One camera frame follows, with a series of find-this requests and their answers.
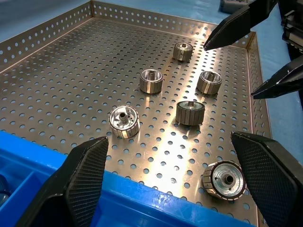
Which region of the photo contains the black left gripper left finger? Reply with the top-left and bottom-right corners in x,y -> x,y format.
16,136 -> 109,227

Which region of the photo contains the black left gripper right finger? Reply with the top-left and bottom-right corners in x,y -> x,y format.
231,131 -> 303,227

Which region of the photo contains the blue compartment tray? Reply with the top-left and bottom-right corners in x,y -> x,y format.
0,131 -> 258,227

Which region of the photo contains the grey device with dark buttons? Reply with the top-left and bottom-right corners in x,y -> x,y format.
219,0 -> 252,14

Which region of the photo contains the perforated metal tray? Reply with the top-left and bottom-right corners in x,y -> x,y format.
0,0 -> 273,227

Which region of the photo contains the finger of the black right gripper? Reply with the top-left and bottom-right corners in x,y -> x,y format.
250,55 -> 303,100
203,0 -> 279,52

